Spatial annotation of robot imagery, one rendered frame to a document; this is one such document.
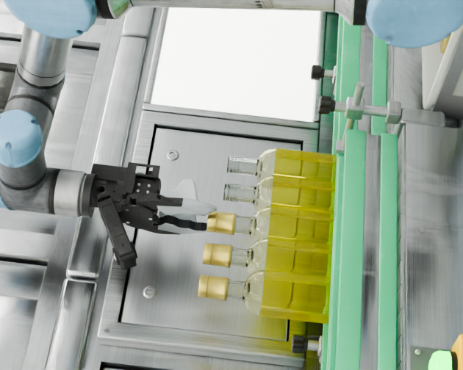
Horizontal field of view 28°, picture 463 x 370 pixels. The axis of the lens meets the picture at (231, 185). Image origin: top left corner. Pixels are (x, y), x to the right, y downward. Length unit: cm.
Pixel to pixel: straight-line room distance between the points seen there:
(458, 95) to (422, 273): 32
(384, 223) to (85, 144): 65
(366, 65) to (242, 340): 53
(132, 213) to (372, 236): 39
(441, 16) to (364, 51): 63
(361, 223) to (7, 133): 53
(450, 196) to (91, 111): 75
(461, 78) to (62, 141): 76
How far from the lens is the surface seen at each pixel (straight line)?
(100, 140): 173
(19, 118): 141
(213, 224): 146
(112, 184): 150
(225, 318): 154
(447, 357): 119
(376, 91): 161
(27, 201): 149
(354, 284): 129
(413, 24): 105
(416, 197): 136
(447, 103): 148
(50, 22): 111
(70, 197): 147
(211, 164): 169
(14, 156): 139
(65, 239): 164
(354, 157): 140
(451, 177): 139
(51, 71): 143
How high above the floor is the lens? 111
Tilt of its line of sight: 1 degrees up
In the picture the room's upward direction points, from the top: 84 degrees counter-clockwise
